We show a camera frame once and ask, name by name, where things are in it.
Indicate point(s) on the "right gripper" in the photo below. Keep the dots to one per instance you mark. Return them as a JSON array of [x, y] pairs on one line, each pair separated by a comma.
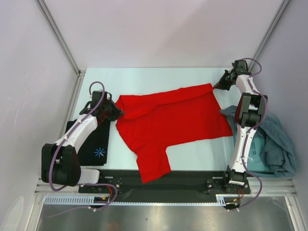
[[221, 84]]

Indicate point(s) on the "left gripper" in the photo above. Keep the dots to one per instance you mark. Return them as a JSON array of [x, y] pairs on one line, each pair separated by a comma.
[[117, 112]]

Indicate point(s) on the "red t shirt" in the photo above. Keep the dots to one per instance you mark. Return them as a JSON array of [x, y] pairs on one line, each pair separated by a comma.
[[151, 123]]

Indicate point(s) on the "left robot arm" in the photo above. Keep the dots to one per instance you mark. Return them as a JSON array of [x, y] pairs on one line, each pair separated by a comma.
[[74, 158]]

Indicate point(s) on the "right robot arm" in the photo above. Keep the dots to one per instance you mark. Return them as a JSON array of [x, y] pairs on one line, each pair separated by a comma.
[[249, 115]]

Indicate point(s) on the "folded black t shirt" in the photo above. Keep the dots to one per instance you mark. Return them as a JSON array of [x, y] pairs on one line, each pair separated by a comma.
[[93, 151]]

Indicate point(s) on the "grey blue t shirt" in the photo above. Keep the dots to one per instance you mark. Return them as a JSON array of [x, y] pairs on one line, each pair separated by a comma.
[[279, 151]]

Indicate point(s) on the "teal plastic bin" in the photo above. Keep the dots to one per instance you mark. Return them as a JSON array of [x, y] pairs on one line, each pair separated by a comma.
[[254, 162]]

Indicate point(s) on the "left aluminium frame post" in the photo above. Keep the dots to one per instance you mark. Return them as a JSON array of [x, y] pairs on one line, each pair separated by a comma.
[[43, 7]]

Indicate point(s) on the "aluminium frame post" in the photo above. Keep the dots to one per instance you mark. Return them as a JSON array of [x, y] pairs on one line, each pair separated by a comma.
[[284, 5], [43, 7]]

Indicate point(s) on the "right aluminium frame post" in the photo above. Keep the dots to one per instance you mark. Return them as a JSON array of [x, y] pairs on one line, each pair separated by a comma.
[[284, 5]]

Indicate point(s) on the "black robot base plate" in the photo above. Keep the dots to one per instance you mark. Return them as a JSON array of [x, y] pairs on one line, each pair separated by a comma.
[[174, 187]]

